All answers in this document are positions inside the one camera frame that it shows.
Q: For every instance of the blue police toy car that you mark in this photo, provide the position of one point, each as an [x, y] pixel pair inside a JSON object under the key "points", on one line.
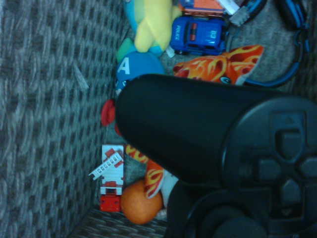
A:
{"points": [[198, 34]]}

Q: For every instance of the orange toy truck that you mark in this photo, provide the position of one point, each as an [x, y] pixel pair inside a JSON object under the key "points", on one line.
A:
{"points": [[200, 6]]}

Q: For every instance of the blue black headphones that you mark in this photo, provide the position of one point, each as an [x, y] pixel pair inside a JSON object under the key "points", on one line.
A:
{"points": [[298, 57]]}

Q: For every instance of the grey toy block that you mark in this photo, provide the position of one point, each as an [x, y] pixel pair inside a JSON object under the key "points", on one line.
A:
{"points": [[239, 16]]}

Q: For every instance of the black gamepad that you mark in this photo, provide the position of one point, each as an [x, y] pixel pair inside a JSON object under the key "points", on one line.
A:
{"points": [[178, 129]]}

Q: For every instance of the grey woven basket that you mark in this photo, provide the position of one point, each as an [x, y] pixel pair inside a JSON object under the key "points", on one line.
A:
{"points": [[39, 104]]}

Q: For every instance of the red white toy fire truck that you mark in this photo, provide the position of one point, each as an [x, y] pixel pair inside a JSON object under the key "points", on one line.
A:
{"points": [[111, 173]]}

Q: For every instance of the Captain America plush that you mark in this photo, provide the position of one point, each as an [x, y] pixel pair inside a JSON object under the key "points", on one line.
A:
{"points": [[140, 65]]}

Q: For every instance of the orange ball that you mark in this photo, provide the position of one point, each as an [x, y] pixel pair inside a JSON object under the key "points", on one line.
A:
{"points": [[138, 205]]}

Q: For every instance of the yellow plush toy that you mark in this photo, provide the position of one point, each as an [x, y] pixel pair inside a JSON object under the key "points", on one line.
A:
{"points": [[153, 24]]}

